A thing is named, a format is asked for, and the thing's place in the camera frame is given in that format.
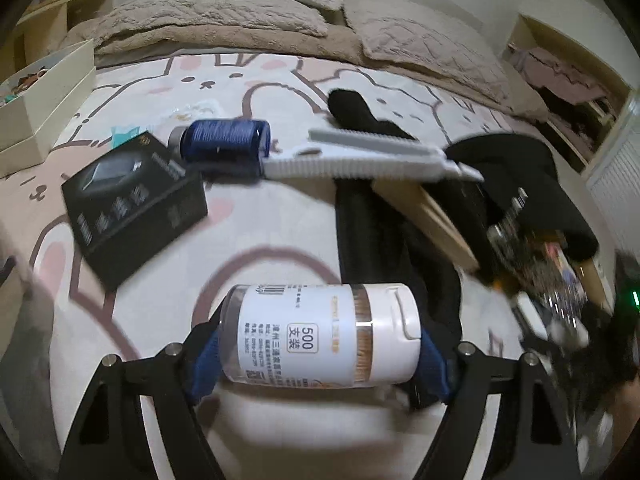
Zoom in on dark glossy book box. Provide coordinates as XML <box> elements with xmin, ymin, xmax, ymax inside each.
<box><xmin>512</xmin><ymin>292</ymin><xmax>589</xmax><ymax>350</ymax></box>

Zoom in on toothpick jar white lid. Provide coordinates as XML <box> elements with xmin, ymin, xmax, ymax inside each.
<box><xmin>218</xmin><ymin>284</ymin><xmax>421</xmax><ymax>389</ymax></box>

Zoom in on white cardboard box with clutter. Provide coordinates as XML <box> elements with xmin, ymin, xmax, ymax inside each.
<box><xmin>1</xmin><ymin>40</ymin><xmax>96</xmax><ymax>177</ymax></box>

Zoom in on silver rhinestone tiara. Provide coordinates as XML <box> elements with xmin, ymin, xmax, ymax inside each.
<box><xmin>487</xmin><ymin>188</ymin><xmax>587</xmax><ymax>322</ymax></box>

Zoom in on colourful card box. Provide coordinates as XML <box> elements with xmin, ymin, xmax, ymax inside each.
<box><xmin>544</xmin><ymin>243</ymin><xmax>587</xmax><ymax>308</ymax></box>

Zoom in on bunny print bed sheet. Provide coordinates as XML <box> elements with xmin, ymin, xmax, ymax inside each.
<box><xmin>1</xmin><ymin>54</ymin><xmax>534</xmax><ymax>479</ymax></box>

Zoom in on white louvred door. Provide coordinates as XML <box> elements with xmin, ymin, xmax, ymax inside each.
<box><xmin>587</xmin><ymin>92</ymin><xmax>640</xmax><ymax>259</ymax></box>

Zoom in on black visor cap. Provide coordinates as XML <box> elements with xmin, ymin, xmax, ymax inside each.
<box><xmin>430</xmin><ymin>133</ymin><xmax>599</xmax><ymax>266</ymax></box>

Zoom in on black product box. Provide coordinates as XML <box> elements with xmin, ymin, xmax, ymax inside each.
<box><xmin>62</xmin><ymin>132</ymin><xmax>208</xmax><ymax>292</ymax></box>

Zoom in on long wooden board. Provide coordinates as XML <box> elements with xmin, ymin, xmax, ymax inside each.
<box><xmin>372</xmin><ymin>180</ymin><xmax>480</xmax><ymax>273</ymax></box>

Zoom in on closet nook with clothes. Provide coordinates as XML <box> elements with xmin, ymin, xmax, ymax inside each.
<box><xmin>503</xmin><ymin>15</ymin><xmax>636</xmax><ymax>174</ymax></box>

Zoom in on blue thread spool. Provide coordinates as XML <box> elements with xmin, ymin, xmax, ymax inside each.
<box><xmin>167</xmin><ymin>119</ymin><xmax>271</xmax><ymax>164</ymax></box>

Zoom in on white plastic comb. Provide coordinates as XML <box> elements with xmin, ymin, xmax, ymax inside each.
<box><xmin>260</xmin><ymin>128</ymin><xmax>484</xmax><ymax>183</ymax></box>

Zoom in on black sock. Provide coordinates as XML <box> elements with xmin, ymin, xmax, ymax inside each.
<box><xmin>328</xmin><ymin>89</ymin><xmax>416</xmax><ymax>141</ymax></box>

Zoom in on right quilted beige pillow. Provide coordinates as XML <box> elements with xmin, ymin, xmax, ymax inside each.
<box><xmin>344</xmin><ymin>0</ymin><xmax>510</xmax><ymax>104</ymax></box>

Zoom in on quilted beige pillow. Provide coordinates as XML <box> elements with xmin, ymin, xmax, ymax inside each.
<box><xmin>344</xmin><ymin>0</ymin><xmax>510</xmax><ymax>104</ymax></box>
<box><xmin>92</xmin><ymin>0</ymin><xmax>328</xmax><ymax>47</ymax></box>

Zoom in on beige folded blanket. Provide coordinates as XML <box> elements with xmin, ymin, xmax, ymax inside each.
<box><xmin>56</xmin><ymin>12</ymin><xmax>550</xmax><ymax>122</ymax></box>

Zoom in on wooden shelf unit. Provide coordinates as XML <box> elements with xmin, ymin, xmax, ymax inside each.
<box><xmin>1</xmin><ymin>0</ymin><xmax>113</xmax><ymax>80</ymax></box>

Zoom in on left quilted beige pillow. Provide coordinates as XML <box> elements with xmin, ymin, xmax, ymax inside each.
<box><xmin>92</xmin><ymin>0</ymin><xmax>328</xmax><ymax>47</ymax></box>

